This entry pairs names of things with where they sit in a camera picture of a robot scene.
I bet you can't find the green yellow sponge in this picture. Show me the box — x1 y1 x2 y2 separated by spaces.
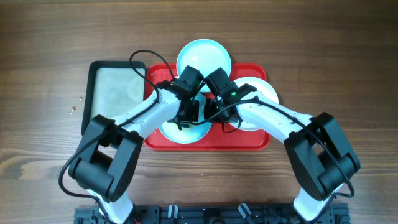
180 123 190 131

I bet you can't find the light blue plate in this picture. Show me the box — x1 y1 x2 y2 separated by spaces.
176 39 232 81
158 92 213 145

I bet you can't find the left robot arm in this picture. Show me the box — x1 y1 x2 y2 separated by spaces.
62 66 203 223

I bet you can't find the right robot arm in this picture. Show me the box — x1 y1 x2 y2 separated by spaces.
205 68 361 222

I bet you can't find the red plastic tray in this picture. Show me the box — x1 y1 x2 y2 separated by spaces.
144 63 271 151

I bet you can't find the black water tray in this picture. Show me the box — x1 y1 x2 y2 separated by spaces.
81 60 146 134

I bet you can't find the white plate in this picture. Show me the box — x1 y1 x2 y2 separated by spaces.
229 77 279 131

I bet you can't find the left black cable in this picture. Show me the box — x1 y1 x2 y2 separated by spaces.
58 49 178 224

